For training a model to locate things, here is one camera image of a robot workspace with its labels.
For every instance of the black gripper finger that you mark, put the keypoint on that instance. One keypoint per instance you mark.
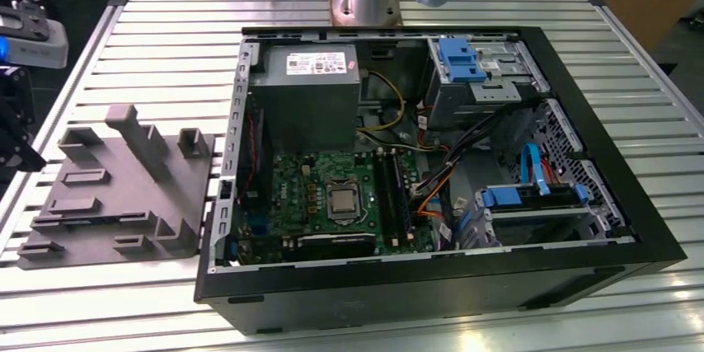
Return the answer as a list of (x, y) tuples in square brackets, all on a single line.
[(26, 158)]

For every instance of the RAM stick with label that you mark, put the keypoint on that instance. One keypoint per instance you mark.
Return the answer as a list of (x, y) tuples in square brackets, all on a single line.
[(98, 220)]

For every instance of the black RAM slot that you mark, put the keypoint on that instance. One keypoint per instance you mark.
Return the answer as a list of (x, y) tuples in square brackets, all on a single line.
[(378, 187)]

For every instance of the RAM stick black chips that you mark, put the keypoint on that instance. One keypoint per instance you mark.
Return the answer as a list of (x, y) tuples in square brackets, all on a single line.
[(397, 203)]

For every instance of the grey parts rack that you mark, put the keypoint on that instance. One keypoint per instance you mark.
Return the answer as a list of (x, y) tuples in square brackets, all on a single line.
[(126, 187)]

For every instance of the green motherboard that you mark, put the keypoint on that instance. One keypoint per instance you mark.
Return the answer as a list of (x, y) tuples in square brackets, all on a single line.
[(290, 170)]

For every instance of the grey power supply unit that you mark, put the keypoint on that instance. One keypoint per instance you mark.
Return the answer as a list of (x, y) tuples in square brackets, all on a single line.
[(308, 109)]

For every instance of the silver CPU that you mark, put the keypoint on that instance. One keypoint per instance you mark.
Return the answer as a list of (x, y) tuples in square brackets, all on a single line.
[(341, 199)]

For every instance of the CPU socket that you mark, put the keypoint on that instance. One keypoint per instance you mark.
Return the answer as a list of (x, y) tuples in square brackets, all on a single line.
[(342, 221)]

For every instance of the black graphics card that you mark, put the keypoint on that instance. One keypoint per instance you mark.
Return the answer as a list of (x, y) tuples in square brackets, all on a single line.
[(334, 247)]

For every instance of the black PC case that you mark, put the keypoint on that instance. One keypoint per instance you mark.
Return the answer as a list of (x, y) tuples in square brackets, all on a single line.
[(384, 298)]

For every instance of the blue drive latch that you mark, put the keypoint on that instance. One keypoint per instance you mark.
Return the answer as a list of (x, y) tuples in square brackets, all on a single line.
[(458, 63)]

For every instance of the metal drive cage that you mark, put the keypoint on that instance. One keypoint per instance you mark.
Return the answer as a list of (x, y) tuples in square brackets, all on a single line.
[(494, 94)]

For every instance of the hard disk in blue carrier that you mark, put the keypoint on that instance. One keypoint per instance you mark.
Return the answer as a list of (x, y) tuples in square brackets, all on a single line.
[(502, 196)]

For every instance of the metal disk bay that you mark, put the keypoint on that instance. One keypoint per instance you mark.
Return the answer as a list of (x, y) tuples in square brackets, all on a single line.
[(538, 214)]

